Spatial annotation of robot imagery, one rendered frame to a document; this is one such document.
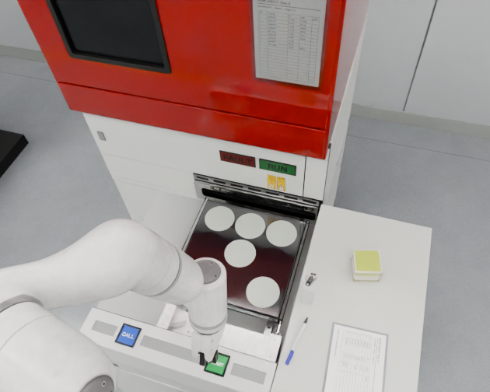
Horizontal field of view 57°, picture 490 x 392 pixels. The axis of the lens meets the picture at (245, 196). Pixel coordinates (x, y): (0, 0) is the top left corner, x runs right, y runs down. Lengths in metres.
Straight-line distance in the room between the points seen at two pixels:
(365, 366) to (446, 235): 1.56
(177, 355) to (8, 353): 0.79
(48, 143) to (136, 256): 2.80
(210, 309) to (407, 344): 0.59
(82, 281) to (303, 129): 0.76
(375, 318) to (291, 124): 0.57
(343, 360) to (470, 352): 1.26
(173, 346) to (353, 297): 0.51
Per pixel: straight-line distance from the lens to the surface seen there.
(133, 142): 1.58
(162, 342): 1.31
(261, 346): 1.35
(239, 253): 1.46
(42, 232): 2.89
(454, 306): 2.52
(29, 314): 0.57
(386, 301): 1.35
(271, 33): 1.03
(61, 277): 0.58
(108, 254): 0.58
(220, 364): 1.26
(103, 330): 1.37
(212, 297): 0.90
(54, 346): 0.54
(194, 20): 1.08
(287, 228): 1.50
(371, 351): 1.28
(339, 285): 1.34
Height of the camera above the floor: 2.17
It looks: 53 degrees down
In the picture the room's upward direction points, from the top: 5 degrees counter-clockwise
